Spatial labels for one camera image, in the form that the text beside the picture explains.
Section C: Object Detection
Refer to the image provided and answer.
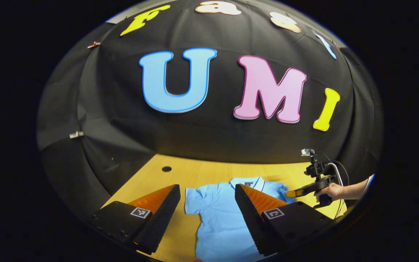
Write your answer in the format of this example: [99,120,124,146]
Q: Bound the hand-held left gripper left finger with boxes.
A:
[89,184,181,255]

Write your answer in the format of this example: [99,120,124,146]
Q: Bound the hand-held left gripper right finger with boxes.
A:
[235,183,335,257]

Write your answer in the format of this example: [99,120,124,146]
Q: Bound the light blue T-shirt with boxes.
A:
[185,176,297,262]

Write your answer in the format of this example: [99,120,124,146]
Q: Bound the black backdrop cloth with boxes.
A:
[37,0,383,219]

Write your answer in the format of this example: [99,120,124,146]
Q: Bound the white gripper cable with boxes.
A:
[324,160,350,219]

